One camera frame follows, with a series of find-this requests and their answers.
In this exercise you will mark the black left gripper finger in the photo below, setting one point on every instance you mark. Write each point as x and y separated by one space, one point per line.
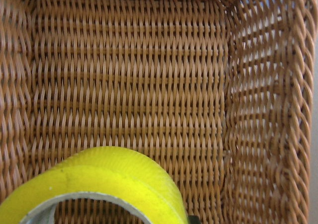
192 219

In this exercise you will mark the yellow transparent tape roll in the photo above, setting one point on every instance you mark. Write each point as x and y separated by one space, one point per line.
119 175

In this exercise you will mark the brown wicker basket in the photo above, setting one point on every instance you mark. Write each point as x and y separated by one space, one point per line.
218 92

